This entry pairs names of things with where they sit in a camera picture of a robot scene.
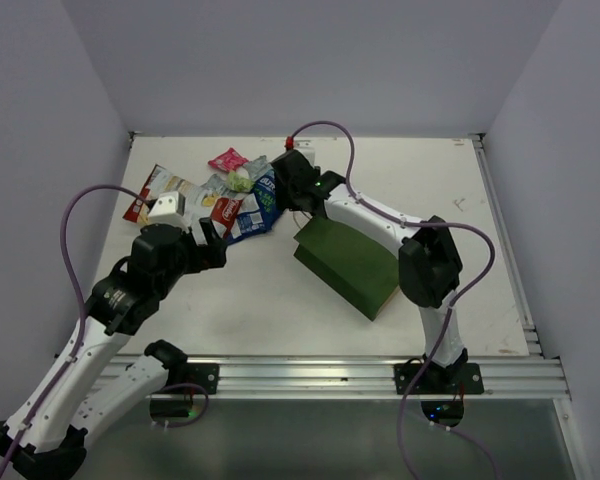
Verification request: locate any pink snack packet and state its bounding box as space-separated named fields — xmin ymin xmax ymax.
xmin=207 ymin=147 xmax=248 ymax=173

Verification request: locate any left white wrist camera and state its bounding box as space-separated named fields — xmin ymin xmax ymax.
xmin=147 ymin=191 xmax=191 ymax=230

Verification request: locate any green paper bag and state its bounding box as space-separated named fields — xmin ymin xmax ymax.
xmin=294 ymin=216 xmax=398 ymax=321

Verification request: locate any blue burts chips bag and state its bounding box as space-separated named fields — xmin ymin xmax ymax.
xmin=227 ymin=193 xmax=272 ymax=245
xmin=252 ymin=168 xmax=282 ymax=231

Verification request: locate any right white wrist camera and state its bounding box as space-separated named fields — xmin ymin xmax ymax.
xmin=285 ymin=136 xmax=315 ymax=166

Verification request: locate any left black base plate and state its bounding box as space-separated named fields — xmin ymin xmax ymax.
xmin=171 ymin=362 xmax=220 ymax=395

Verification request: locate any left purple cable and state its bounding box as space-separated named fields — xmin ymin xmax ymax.
xmin=0 ymin=184 xmax=154 ymax=480

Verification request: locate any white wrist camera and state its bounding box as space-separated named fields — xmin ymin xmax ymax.
xmin=285 ymin=136 xmax=315 ymax=166
xmin=147 ymin=191 xmax=191 ymax=230

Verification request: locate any light green snack packet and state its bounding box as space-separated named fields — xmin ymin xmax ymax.
xmin=226 ymin=171 xmax=254 ymax=193

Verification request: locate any large red white chips bag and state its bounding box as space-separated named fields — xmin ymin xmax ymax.
xmin=140 ymin=164 xmax=247 ymax=242

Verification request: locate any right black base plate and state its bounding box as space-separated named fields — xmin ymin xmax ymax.
xmin=393 ymin=359 xmax=485 ymax=395

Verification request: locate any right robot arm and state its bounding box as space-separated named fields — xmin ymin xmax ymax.
xmin=272 ymin=149 xmax=468 ymax=393

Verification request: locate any aluminium mounting rail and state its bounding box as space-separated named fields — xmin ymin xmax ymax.
xmin=94 ymin=354 xmax=569 ymax=401

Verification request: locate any silver grey snack packet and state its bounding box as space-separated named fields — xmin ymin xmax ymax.
xmin=202 ymin=174 xmax=236 ymax=198

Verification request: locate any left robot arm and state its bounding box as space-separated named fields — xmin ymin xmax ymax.
xmin=0 ymin=218 xmax=226 ymax=479

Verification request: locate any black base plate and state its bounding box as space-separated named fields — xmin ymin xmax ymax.
xmin=393 ymin=359 xmax=485 ymax=395
xmin=171 ymin=362 xmax=220 ymax=395

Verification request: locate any blue Burts chips bag front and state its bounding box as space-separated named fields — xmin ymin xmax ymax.
xmin=252 ymin=168 xmax=282 ymax=231

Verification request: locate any blue Burts chips bag back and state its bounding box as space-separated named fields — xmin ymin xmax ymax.
xmin=227 ymin=193 xmax=272 ymax=245

